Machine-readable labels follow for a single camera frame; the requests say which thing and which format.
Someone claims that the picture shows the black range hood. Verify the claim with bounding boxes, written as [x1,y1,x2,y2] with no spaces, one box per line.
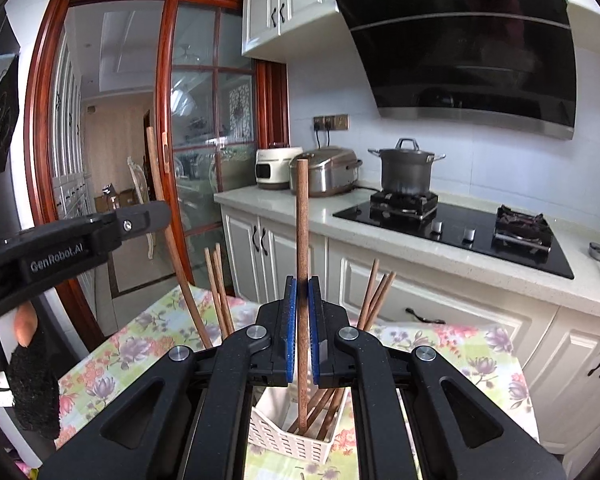
[336,0,577,140]

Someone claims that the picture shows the white dining chair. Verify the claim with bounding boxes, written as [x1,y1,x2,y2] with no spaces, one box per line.
[126,156,156,260]

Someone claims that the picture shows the floral plastic tablecloth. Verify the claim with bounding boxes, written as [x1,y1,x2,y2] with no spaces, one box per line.
[54,283,541,480]

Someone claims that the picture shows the white display cabinet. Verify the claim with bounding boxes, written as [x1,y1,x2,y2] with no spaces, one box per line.
[50,30,93,219]

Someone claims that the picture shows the gold wall power outlet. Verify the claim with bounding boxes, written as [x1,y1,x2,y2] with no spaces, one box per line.
[313,114,350,131]

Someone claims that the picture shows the silver rice cooker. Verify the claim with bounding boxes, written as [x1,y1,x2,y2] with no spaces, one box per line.
[289,146,363,197]

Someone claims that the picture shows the white perforated utensil basket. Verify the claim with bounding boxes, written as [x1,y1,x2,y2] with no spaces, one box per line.
[248,386,348,465]

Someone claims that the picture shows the cardboard boxes on floor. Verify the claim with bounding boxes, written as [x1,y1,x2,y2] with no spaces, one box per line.
[95,183,137,212]

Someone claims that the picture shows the brown wooden chopstick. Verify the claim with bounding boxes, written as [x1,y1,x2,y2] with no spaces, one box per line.
[316,272,396,416]
[204,247,228,340]
[146,127,212,349]
[356,259,379,330]
[213,243,235,335]
[296,159,309,434]
[316,388,346,441]
[308,273,393,426]

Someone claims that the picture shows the black glass gas stove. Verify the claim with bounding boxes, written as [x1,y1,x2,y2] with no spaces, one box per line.
[334,192,574,280]

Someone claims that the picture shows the operator left hand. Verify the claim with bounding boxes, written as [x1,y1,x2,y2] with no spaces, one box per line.
[0,301,60,440]

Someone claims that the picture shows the grey stock pot with lid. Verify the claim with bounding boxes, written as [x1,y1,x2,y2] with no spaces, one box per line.
[367,138,446,195]

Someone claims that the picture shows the white toaster oven appliance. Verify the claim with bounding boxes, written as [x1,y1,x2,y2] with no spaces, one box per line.
[254,148,302,190]

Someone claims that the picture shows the white lower kitchen cabinets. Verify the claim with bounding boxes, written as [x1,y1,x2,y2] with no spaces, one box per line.
[213,184,600,478]

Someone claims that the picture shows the red wooden sliding door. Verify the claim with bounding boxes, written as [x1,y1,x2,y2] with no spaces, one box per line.
[23,0,292,351]

